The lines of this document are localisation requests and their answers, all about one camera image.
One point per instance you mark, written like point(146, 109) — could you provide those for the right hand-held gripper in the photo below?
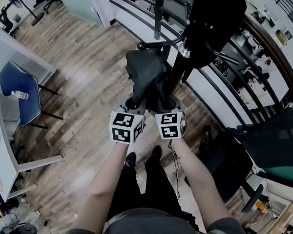
point(170, 126)

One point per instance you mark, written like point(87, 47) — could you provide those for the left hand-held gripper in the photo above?
point(123, 128)

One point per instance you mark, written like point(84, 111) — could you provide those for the black fabric bag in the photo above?
point(149, 77)

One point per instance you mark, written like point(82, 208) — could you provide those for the black metal coat rack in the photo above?
point(183, 52)

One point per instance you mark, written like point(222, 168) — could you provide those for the person's left forearm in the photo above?
point(105, 179)

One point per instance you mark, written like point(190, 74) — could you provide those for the person's right forearm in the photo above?
point(197, 179)

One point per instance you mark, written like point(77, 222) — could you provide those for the black coat on rack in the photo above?
point(217, 25)

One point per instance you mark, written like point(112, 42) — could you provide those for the person's black shoe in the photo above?
point(131, 159)
point(156, 152)

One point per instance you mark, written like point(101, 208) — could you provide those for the person's black trousers legs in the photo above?
point(146, 186)

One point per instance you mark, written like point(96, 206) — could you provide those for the black mesh office chair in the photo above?
point(258, 150)

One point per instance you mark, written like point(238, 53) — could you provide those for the black curved stair railing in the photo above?
point(234, 57)

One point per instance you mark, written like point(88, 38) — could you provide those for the person's grey shirt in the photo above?
point(156, 222)

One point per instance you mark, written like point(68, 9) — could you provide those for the blue plastic chair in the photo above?
point(22, 94)

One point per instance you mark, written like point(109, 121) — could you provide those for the clear plastic water bottle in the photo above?
point(20, 95)

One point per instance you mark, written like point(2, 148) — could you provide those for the white desk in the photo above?
point(7, 140)

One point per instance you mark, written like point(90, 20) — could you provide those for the black standing fan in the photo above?
point(27, 6)

